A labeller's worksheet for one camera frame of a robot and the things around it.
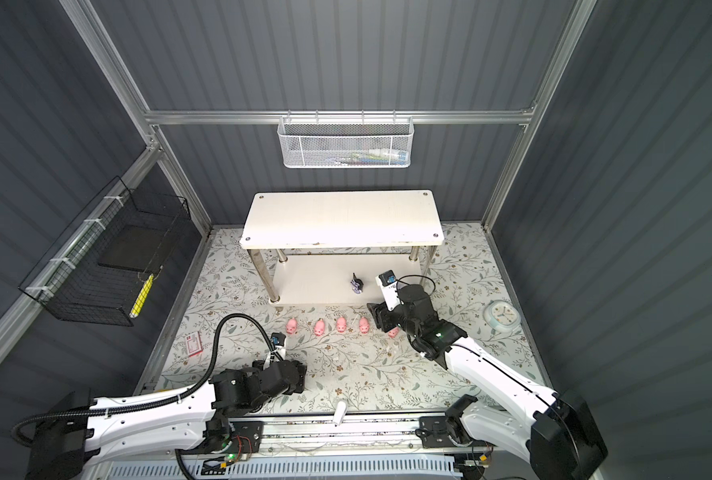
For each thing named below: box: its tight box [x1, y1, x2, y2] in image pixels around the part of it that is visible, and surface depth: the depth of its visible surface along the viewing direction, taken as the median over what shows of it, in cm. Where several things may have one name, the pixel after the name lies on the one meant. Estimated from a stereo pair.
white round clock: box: [483, 299, 522, 331], surface depth 93 cm
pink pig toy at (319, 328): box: [313, 320, 325, 337], surface depth 93 cm
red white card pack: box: [185, 331, 204, 357], surface depth 91 cm
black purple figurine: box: [350, 272, 364, 294], surface depth 92 cm
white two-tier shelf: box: [239, 190, 444, 305], surface depth 81 cm
